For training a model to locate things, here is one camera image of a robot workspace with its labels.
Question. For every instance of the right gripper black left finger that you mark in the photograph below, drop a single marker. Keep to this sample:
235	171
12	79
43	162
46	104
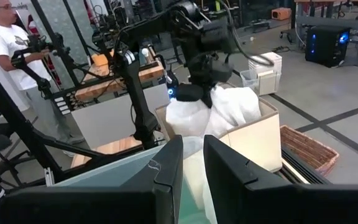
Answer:
89	205

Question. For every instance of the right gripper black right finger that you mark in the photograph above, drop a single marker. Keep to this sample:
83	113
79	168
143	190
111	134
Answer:
291	205

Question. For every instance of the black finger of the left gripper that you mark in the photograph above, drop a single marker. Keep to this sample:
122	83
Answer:
209	98

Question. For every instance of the white cloth garment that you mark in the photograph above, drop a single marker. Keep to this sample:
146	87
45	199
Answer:
238	105
194	174

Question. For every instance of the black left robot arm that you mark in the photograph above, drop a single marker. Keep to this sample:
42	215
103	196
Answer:
135	87

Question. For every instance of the black device blue light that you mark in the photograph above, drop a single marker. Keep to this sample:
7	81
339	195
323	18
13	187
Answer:
171	88

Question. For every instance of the small clear plastic container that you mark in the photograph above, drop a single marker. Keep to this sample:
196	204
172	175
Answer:
249	79

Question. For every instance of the clear plastic storage bin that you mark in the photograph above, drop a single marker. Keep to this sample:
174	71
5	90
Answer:
113	171

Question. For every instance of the white stacked bins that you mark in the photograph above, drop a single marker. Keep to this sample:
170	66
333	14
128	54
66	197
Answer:
267	74

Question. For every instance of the wicker basket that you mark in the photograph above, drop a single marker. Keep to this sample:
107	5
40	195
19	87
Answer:
309	149

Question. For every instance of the beige fabric box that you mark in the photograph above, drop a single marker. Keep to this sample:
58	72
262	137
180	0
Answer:
253	146

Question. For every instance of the grey partition board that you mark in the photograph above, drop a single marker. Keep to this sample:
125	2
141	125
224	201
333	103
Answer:
104	118

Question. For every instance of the orange box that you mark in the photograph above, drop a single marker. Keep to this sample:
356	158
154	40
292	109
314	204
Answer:
281	14

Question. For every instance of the wooden workbench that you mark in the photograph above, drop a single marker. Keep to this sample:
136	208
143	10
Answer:
98	87

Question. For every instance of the black computer tower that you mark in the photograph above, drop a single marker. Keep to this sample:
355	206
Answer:
326	46

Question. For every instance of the person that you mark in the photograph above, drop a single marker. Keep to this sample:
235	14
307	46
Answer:
8	46

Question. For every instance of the black aluminium rig frame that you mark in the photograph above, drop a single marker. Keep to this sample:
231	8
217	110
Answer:
11	118

